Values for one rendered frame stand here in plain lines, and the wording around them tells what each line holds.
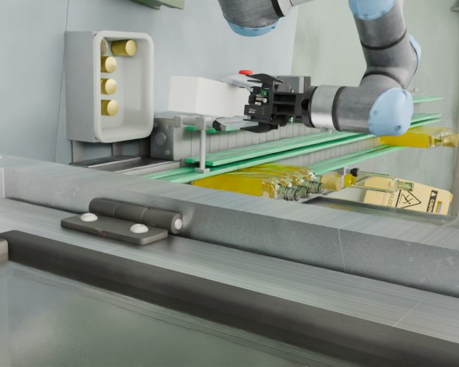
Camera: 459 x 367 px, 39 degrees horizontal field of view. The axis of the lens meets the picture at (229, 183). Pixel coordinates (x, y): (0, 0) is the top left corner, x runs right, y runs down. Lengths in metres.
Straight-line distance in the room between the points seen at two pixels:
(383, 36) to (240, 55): 0.90
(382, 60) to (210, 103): 0.30
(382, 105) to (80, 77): 0.62
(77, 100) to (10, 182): 0.94
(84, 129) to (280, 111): 0.44
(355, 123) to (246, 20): 0.46
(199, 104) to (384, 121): 0.32
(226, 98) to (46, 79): 0.38
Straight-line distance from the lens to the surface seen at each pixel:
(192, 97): 1.14
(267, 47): 2.04
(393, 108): 1.04
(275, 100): 1.11
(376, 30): 1.06
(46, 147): 1.38
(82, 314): 0.26
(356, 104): 1.06
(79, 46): 1.37
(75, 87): 1.38
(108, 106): 1.40
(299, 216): 0.32
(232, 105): 1.23
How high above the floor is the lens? 1.78
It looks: 33 degrees down
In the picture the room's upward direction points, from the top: 99 degrees clockwise
